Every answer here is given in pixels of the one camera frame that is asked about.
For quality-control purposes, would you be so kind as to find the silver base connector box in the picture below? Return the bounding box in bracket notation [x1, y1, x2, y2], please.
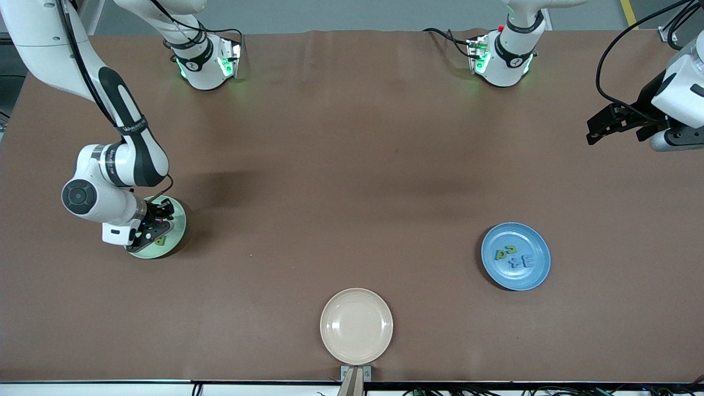
[217, 40, 243, 79]
[466, 37, 491, 75]

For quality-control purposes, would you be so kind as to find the beige round plate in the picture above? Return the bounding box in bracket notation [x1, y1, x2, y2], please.
[320, 288, 394, 366]

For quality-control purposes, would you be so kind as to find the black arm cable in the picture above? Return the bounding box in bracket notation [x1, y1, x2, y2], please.
[596, 0, 699, 123]
[58, 0, 174, 203]

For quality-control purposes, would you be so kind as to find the brown table cover mat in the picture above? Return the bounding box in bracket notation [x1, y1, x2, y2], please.
[0, 29, 704, 384]

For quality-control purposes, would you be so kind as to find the blue round plate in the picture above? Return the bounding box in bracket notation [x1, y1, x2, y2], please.
[481, 222, 551, 292]

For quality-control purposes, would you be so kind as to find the black base cable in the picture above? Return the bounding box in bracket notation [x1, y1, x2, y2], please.
[148, 0, 244, 50]
[422, 27, 475, 58]

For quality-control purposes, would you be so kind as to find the light green round plate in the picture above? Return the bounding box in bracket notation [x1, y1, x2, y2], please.
[125, 195, 187, 260]

